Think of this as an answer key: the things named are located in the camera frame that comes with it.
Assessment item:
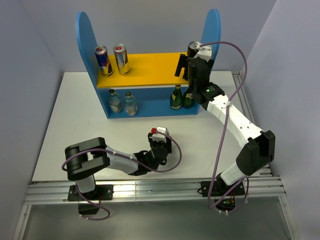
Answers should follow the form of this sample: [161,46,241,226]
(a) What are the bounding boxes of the black yellow can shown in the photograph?
[186,41,201,58]

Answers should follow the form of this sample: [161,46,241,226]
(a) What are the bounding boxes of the clear Chang bottle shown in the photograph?
[108,88,123,113]
[124,91,138,116]

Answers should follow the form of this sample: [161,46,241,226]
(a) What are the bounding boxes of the silver gold Red Bull can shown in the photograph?
[113,44,130,76]

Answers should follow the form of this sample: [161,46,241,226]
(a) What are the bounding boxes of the blue silver Red Bull can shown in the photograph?
[94,45,113,76]

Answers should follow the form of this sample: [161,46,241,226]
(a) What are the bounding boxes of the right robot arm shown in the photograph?
[174,54,276,195]

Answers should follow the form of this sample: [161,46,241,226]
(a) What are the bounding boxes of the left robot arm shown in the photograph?
[63,132,172,200]

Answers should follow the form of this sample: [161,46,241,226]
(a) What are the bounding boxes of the blue and yellow wooden shelf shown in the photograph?
[75,8,222,120]

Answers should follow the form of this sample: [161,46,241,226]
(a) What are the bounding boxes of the green Perrier bottle red label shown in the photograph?
[182,87,195,109]

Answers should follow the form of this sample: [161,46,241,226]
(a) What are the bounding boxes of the green bottle yellow label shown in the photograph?
[170,85,183,110]

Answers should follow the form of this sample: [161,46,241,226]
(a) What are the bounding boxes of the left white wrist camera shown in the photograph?
[151,126,170,143]

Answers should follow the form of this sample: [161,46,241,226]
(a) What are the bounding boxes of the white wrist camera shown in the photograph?
[194,44,212,62]
[151,126,170,143]

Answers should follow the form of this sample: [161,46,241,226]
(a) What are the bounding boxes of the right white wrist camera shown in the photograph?
[194,44,212,62]

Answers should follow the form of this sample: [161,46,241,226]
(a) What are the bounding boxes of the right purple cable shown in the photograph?
[199,41,250,215]

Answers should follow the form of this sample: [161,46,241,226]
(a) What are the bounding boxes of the aluminium side rail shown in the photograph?
[231,71,273,177]

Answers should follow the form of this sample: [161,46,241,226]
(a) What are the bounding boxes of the aluminium front rail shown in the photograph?
[23,176,286,205]

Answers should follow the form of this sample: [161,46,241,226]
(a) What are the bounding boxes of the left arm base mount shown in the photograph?
[67,184,114,217]

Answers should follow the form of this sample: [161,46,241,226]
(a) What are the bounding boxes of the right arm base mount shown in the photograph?
[210,179,249,215]

